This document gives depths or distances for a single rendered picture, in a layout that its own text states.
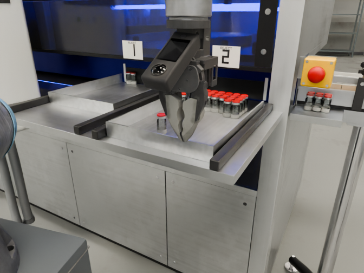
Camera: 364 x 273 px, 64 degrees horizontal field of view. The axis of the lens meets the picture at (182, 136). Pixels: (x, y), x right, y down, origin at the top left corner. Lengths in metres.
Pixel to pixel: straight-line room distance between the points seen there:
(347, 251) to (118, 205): 1.20
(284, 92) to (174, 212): 0.64
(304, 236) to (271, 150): 0.98
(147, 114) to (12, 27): 0.70
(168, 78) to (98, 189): 1.07
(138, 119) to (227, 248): 0.65
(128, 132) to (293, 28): 0.49
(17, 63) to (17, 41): 0.08
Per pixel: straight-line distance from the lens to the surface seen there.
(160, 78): 0.42
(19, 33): 1.31
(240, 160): 0.56
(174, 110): 0.52
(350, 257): 1.80
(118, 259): 1.61
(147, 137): 0.60
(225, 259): 1.23
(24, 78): 1.32
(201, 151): 0.54
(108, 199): 1.43
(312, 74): 0.80
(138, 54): 1.04
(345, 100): 0.95
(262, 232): 1.08
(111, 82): 1.17
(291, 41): 0.83
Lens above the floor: 1.14
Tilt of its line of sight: 23 degrees down
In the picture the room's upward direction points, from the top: straight up
